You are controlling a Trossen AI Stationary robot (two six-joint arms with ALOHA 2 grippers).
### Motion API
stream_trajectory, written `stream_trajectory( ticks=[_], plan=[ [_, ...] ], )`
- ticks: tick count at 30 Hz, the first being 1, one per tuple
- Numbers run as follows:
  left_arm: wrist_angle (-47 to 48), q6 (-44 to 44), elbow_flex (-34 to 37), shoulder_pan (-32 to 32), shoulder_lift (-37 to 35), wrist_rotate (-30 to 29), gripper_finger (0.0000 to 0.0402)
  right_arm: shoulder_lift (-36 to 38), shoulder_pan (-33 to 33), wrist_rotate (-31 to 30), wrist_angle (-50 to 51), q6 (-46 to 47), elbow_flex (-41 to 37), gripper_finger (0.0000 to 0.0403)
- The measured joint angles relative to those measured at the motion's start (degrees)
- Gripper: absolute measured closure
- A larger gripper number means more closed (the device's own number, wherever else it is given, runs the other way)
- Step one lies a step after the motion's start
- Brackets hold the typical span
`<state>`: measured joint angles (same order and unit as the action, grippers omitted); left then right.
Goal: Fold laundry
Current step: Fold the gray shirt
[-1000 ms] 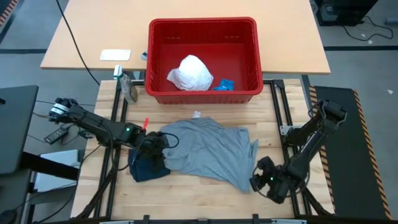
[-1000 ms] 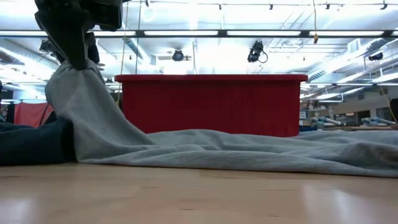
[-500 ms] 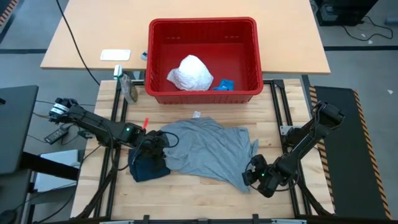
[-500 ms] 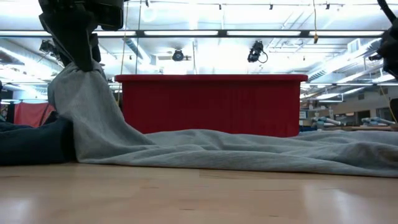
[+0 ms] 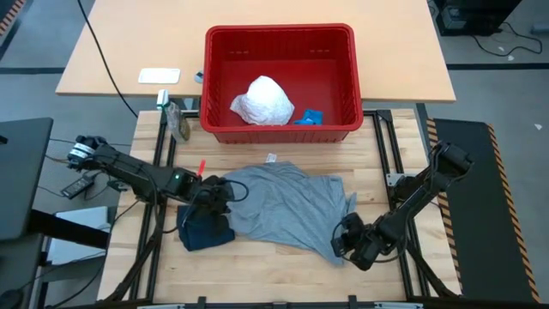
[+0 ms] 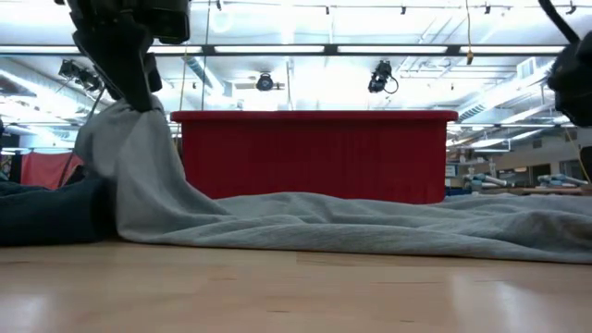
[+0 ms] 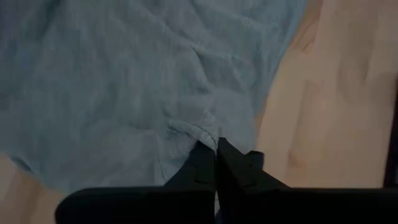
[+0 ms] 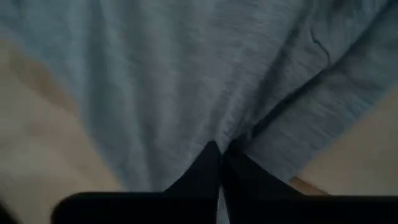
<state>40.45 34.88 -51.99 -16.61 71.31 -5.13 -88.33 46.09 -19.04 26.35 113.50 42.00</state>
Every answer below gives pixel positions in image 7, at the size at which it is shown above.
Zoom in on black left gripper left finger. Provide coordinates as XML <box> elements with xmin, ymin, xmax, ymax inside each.
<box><xmin>55</xmin><ymin>139</ymin><xmax>217</xmax><ymax>224</ymax></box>

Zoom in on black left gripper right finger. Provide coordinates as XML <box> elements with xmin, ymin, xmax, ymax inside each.
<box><xmin>216</xmin><ymin>136</ymin><xmax>398</xmax><ymax>224</ymax></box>

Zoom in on grey garment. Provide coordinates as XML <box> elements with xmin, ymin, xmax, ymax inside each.
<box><xmin>0</xmin><ymin>0</ymin><xmax>309</xmax><ymax>196</ymax></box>

